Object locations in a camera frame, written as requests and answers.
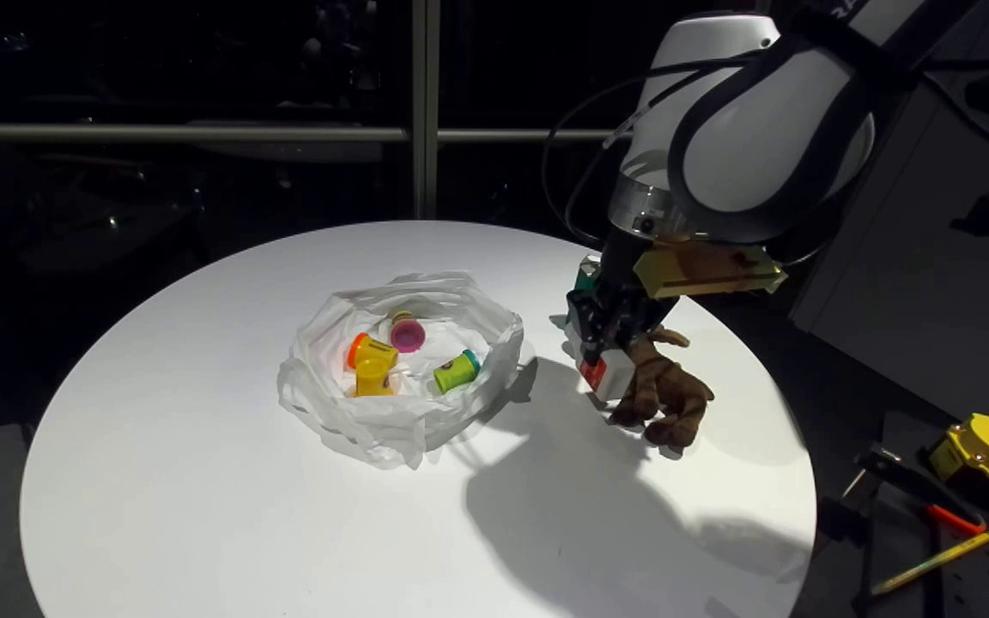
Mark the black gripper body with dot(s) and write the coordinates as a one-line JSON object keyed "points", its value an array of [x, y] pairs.
{"points": [[613, 303]]}

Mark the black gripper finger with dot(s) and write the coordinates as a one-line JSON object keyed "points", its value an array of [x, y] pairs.
{"points": [[588, 342], [627, 342]]}

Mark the white toy milk carton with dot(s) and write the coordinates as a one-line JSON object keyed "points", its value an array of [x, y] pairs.
{"points": [[605, 379]]}

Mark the brown plush toy dog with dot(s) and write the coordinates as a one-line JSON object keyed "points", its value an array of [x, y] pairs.
{"points": [[662, 401]]}

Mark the green toy carton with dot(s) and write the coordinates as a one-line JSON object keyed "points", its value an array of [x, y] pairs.
{"points": [[588, 276]]}

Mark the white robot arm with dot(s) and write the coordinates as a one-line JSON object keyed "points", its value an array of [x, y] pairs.
{"points": [[743, 131]]}

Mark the purple toy cup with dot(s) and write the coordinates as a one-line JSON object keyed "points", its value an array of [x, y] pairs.
{"points": [[405, 335]]}

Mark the clear plastic bag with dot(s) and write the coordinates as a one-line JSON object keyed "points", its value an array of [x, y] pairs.
{"points": [[414, 418]]}

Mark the yellow toy cup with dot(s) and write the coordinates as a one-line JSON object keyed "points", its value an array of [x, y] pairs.
{"points": [[372, 366]]}

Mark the metal window railing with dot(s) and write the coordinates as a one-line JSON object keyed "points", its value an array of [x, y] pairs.
{"points": [[315, 70]]}

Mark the wrist camera with yellow tape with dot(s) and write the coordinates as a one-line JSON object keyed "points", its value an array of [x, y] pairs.
{"points": [[704, 269]]}

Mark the red-handled black tool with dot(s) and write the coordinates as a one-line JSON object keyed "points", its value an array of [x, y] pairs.
{"points": [[916, 481]]}

